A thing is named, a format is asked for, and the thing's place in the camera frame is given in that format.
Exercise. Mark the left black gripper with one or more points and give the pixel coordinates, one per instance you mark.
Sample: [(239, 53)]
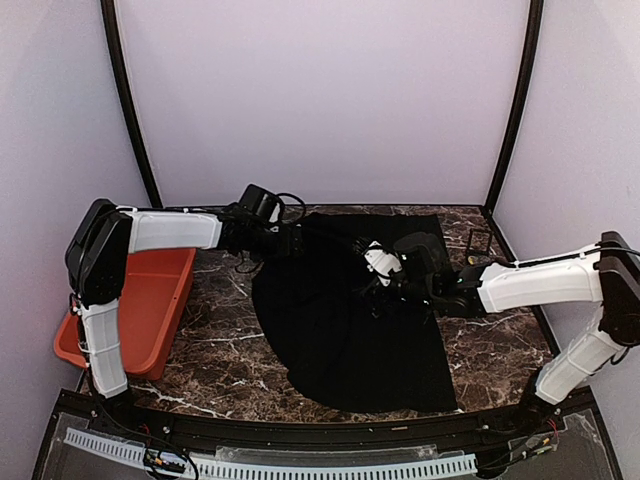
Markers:
[(289, 247)]

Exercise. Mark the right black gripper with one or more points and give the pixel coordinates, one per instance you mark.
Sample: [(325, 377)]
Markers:
[(376, 297)]

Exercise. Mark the black t-shirt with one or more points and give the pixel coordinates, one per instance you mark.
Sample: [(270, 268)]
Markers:
[(336, 353)]

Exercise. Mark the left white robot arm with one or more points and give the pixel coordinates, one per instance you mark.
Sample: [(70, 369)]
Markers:
[(97, 257)]

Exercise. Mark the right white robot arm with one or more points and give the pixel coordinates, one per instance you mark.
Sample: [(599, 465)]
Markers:
[(416, 268)]

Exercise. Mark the orange plastic bin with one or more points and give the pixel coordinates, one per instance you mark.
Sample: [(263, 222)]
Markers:
[(156, 286)]

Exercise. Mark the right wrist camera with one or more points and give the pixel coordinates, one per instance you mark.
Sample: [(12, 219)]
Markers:
[(380, 261)]

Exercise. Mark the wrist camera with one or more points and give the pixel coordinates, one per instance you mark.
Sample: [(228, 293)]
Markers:
[(276, 215), (380, 261)]

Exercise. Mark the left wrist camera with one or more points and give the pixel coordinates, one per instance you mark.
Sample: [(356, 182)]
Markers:
[(276, 215)]

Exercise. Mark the black front rail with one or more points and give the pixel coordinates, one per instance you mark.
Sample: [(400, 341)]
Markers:
[(476, 431)]

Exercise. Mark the white slotted cable duct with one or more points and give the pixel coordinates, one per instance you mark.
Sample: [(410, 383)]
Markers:
[(422, 462)]

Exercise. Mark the left black frame post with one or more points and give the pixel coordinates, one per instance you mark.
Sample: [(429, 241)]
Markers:
[(125, 96)]

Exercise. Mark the black frame post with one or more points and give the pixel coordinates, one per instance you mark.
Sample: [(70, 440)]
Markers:
[(125, 96), (521, 89)]

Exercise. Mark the right black frame post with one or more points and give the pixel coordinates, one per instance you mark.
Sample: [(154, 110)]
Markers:
[(521, 89)]

